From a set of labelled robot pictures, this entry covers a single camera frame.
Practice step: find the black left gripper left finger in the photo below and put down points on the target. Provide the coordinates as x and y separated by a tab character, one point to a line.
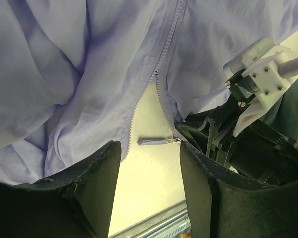
76	202

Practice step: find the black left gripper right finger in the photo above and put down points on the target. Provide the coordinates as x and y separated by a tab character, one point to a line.
225	204

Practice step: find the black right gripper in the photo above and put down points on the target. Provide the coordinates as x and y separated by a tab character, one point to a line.
259	152

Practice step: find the lilac purple jacket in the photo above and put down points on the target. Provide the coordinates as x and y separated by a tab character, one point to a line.
72	71

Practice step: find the white slotted cable duct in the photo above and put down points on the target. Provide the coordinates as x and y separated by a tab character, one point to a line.
168	223

